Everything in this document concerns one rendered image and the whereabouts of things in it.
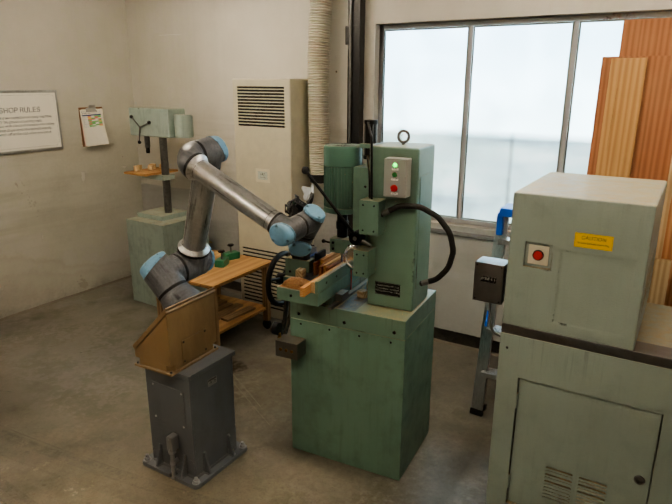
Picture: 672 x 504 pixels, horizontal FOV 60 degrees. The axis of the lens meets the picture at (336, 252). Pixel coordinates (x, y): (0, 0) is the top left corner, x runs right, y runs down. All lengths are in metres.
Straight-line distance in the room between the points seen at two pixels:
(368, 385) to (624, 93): 2.05
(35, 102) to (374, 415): 3.59
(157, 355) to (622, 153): 2.60
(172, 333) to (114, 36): 3.51
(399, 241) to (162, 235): 2.58
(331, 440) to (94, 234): 3.27
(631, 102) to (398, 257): 1.62
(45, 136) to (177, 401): 2.95
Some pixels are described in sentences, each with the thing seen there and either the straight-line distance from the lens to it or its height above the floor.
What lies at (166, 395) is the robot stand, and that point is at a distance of 2.83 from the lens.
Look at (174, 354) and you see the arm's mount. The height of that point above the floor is 0.64.
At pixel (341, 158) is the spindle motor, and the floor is 1.45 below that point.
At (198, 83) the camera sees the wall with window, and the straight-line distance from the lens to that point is 5.10.
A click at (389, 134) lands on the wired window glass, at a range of 4.17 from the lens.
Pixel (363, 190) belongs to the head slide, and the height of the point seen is 1.32.
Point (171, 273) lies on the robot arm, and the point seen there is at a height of 0.95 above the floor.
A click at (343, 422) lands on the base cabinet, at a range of 2.88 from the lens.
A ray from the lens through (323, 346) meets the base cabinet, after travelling 2.74.
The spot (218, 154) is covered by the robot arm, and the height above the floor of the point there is 1.49.
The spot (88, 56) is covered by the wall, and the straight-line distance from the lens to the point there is 5.44.
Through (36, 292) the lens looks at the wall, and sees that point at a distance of 5.31.
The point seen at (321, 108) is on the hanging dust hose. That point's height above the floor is 1.60.
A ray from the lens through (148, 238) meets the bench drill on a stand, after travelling 4.86.
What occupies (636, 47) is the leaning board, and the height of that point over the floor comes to 1.96.
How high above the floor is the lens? 1.78
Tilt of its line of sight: 16 degrees down
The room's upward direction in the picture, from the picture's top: straight up
